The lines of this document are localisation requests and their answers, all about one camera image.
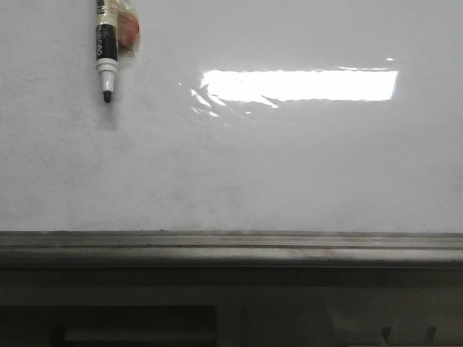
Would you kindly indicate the black and white whiteboard marker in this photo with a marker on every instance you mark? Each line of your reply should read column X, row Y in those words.
column 106, row 46

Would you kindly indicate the white whiteboard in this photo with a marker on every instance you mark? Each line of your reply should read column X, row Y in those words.
column 235, row 115

